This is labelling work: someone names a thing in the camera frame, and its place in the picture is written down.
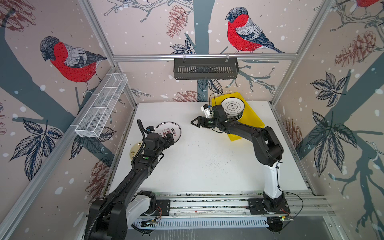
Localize white wire mesh basket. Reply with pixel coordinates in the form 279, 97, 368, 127
75, 73, 128, 138

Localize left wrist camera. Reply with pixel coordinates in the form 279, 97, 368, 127
146, 126, 156, 134

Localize aluminium corner post right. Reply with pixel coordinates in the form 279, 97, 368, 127
270, 0, 335, 108

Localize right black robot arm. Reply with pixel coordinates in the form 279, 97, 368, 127
191, 105, 285, 213

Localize aluminium corner post left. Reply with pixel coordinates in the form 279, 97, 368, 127
79, 0, 138, 110

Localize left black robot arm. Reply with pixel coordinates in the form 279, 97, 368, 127
84, 120, 175, 240

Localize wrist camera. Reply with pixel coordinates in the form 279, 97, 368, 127
201, 104, 213, 119
146, 126, 156, 134

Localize white plate black flower outline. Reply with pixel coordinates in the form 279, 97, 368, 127
221, 98, 245, 116

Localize aluminium rail base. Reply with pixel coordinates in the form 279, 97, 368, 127
123, 193, 335, 234

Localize black hanging basket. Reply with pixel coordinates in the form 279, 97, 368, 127
174, 58, 239, 80

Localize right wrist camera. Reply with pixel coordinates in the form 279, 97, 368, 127
201, 104, 213, 119

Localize white plate red characters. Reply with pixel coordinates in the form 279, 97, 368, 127
156, 122, 182, 143

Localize cream yellow small plate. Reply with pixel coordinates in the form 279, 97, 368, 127
130, 141, 143, 160

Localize horizontal aluminium bar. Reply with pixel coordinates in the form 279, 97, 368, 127
113, 53, 298, 63

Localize aluminium corner post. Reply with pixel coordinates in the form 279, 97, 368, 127
79, 0, 138, 110
270, 0, 335, 108

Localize yellow plastic bin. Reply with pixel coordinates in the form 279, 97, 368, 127
209, 93, 265, 128

